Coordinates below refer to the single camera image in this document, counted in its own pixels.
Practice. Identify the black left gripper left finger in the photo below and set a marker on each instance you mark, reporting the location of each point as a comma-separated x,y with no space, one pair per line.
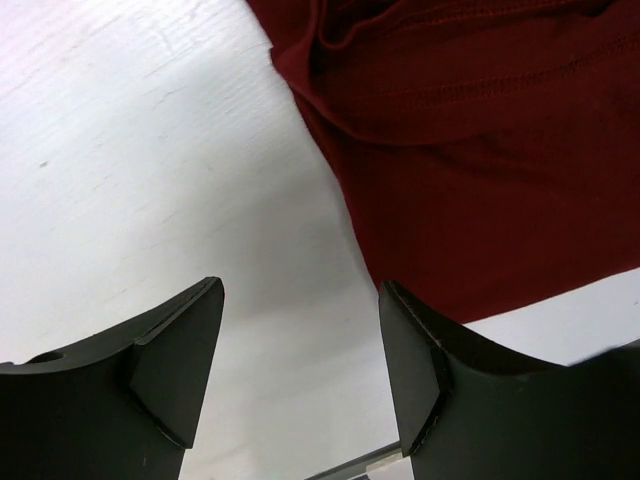
121,404

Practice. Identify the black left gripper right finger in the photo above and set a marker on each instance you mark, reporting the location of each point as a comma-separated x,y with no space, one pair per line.
467,407

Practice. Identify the dark red t shirt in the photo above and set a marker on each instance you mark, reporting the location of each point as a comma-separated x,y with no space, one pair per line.
487,151

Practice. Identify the aluminium table rail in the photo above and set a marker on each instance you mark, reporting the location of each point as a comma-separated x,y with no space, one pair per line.
357,468

